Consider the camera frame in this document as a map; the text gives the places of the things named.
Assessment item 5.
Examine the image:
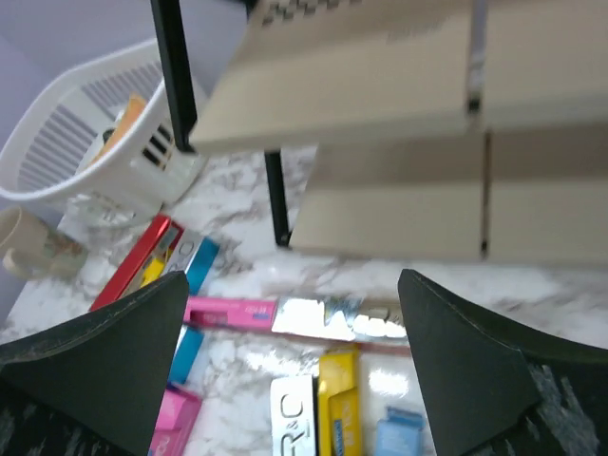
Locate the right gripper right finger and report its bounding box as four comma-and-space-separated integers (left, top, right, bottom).
398, 269, 607, 455

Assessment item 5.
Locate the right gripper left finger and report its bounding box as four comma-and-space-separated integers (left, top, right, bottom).
1, 272, 188, 455

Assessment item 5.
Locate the silver blue toothpaste box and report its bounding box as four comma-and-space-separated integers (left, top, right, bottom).
167, 324, 204, 385
162, 230, 219, 295
270, 374, 317, 456

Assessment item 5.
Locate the pink toothpaste box horizontal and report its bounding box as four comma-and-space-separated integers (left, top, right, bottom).
183, 296, 277, 333

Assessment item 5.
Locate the pink toothpaste box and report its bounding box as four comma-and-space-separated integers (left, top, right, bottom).
148, 386, 202, 456

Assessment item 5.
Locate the black three-tier shelf rack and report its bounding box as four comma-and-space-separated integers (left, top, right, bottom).
151, 1, 607, 265

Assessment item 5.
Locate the light blue toothpaste box centre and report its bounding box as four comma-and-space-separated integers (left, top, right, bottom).
373, 407, 425, 456

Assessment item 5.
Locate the yellow toothpaste box upper left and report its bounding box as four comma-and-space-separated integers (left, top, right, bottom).
140, 256, 168, 288

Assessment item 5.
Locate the yellow toothpaste box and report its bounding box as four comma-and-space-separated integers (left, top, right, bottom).
317, 346, 364, 455
140, 256, 168, 288

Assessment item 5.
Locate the red toothpaste box left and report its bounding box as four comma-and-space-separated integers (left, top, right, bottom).
89, 215, 184, 312

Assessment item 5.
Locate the silver red toothpaste box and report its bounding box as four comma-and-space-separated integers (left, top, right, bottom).
272, 295, 409, 355

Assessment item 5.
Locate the yellow toothpaste box centre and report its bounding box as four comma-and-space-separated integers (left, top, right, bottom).
317, 346, 364, 455

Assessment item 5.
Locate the beige ceramic mug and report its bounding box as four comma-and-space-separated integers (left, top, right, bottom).
1, 206, 88, 280

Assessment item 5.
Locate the white plastic basket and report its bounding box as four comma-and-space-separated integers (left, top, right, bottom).
1, 39, 207, 227

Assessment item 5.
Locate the black item in basket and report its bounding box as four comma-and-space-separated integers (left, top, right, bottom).
102, 128, 115, 143

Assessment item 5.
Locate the orange woven fan mat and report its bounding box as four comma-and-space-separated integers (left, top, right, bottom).
91, 93, 147, 163

